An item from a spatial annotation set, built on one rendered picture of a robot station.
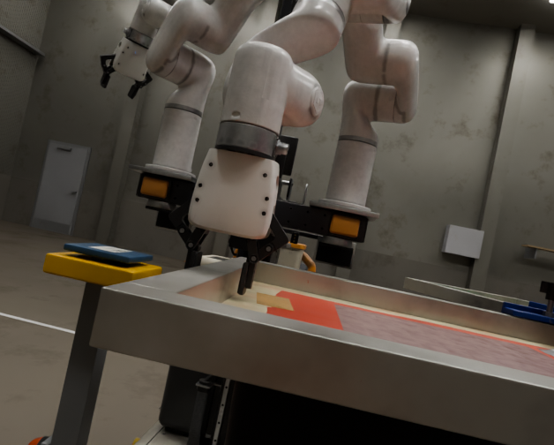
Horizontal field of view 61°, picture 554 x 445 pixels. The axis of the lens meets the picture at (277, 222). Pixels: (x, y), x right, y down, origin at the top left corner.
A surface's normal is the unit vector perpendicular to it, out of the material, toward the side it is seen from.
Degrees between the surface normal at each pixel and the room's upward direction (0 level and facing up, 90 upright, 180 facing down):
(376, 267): 90
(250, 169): 89
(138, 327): 90
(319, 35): 144
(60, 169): 90
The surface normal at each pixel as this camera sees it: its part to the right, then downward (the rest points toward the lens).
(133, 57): 0.58, 0.49
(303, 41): 0.00, 0.83
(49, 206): -0.12, -0.05
